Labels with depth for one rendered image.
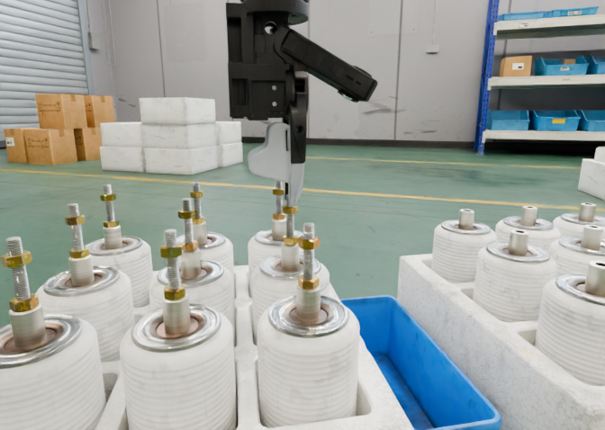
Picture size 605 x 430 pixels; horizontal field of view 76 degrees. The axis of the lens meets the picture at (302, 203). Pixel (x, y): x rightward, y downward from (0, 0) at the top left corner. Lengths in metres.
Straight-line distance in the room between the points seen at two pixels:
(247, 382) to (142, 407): 0.10
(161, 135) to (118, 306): 2.59
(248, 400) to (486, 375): 0.31
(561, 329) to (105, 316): 0.48
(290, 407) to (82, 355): 0.18
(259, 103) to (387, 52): 5.01
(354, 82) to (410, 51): 4.93
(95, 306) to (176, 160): 2.54
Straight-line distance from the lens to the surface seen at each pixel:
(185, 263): 0.47
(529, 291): 0.58
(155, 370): 0.35
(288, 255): 0.47
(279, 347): 0.35
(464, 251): 0.66
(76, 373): 0.39
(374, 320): 0.73
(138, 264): 0.59
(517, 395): 0.54
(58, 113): 4.07
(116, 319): 0.49
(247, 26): 0.43
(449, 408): 0.60
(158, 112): 3.02
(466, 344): 0.59
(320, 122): 5.53
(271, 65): 0.41
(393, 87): 5.34
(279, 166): 0.42
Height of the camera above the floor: 0.44
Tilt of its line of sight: 13 degrees down
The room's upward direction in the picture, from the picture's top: straight up
